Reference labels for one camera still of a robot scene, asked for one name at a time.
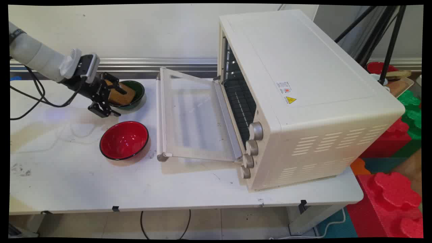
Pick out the orange foam floor tile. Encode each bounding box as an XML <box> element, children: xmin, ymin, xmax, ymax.
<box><xmin>350</xmin><ymin>157</ymin><xmax>372</xmax><ymax>177</ymax></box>

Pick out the brown bread slice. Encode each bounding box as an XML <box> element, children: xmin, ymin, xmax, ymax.
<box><xmin>105</xmin><ymin>80</ymin><xmax>136</xmax><ymax>106</ymax></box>

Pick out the wooden tray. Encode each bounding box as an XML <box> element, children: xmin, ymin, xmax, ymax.
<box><xmin>383</xmin><ymin>70</ymin><xmax>415</xmax><ymax>99</ymax></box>

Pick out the red foam block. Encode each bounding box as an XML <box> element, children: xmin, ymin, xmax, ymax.
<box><xmin>359</xmin><ymin>118</ymin><xmax>412</xmax><ymax>159</ymax></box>
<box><xmin>346</xmin><ymin>172</ymin><xmax>424</xmax><ymax>239</ymax></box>

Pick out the cream toaster oven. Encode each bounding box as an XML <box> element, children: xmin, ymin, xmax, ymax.
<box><xmin>217</xmin><ymin>9</ymin><xmax>406</xmax><ymax>193</ymax></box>

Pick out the dark green bowl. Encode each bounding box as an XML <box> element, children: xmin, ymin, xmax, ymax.
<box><xmin>109</xmin><ymin>80</ymin><xmax>145</xmax><ymax>110</ymax></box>

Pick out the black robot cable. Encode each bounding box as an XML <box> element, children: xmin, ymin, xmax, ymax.
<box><xmin>10</xmin><ymin>64</ymin><xmax>83</xmax><ymax>121</ymax></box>

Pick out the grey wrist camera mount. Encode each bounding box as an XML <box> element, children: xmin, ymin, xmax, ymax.
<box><xmin>59</xmin><ymin>49</ymin><xmax>100</xmax><ymax>84</ymax></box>

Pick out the dark oven wire rack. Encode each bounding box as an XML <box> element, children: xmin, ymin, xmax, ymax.
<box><xmin>223</xmin><ymin>44</ymin><xmax>258</xmax><ymax>149</ymax></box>

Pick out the red bowl on wooden tray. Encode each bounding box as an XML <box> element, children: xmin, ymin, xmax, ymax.
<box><xmin>366</xmin><ymin>61</ymin><xmax>399</xmax><ymax>75</ymax></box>

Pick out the black tripod stand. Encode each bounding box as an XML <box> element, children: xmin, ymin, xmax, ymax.
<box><xmin>334</xmin><ymin>5</ymin><xmax>407</xmax><ymax>86</ymax></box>

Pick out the black cable under table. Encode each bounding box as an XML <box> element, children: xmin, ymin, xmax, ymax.
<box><xmin>140</xmin><ymin>209</ymin><xmax>192</xmax><ymax>240</ymax></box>

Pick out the white floor cable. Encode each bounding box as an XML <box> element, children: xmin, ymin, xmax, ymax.
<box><xmin>268</xmin><ymin>207</ymin><xmax>348</xmax><ymax>240</ymax></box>

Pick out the red bowl with black rim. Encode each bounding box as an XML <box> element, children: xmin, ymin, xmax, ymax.
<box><xmin>99</xmin><ymin>121</ymin><xmax>150</xmax><ymax>161</ymax></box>

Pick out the white table leg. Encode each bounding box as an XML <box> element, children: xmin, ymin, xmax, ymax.
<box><xmin>286</xmin><ymin>202</ymin><xmax>351</xmax><ymax>236</ymax></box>

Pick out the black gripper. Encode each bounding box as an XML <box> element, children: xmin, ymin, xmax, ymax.
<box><xmin>62</xmin><ymin>72</ymin><xmax>128</xmax><ymax>118</ymax></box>

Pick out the glass oven door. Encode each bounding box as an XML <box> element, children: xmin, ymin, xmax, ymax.
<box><xmin>156</xmin><ymin>66</ymin><xmax>244</xmax><ymax>163</ymax></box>

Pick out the green foam block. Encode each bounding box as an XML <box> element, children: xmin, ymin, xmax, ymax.
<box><xmin>391</xmin><ymin>90</ymin><xmax>423</xmax><ymax>158</ymax></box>

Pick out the yellow warning sticker label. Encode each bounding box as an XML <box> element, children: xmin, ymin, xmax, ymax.
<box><xmin>276</xmin><ymin>81</ymin><xmax>297</xmax><ymax>105</ymax></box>

